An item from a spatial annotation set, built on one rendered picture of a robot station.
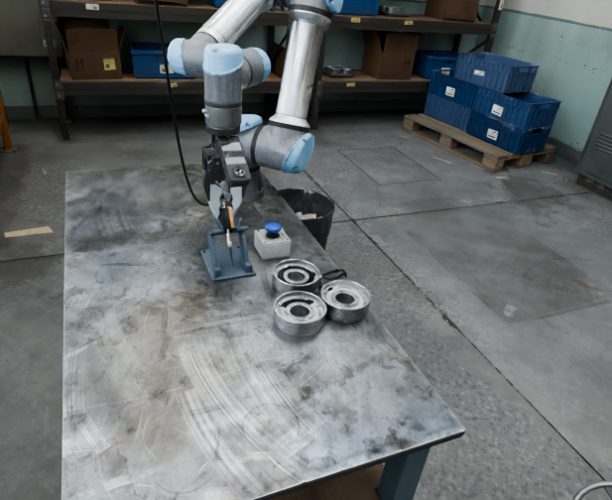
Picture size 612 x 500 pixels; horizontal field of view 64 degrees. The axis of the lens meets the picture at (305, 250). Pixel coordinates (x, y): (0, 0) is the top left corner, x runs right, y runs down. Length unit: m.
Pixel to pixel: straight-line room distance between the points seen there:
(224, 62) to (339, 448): 0.71
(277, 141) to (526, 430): 1.41
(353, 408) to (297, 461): 0.14
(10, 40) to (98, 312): 3.72
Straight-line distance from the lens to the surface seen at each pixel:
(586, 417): 2.28
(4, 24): 4.60
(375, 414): 0.86
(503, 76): 4.62
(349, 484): 1.08
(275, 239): 1.18
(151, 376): 0.90
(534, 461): 2.02
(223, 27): 1.23
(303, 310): 1.00
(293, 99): 1.35
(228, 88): 1.01
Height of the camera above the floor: 1.44
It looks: 31 degrees down
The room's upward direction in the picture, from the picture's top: 6 degrees clockwise
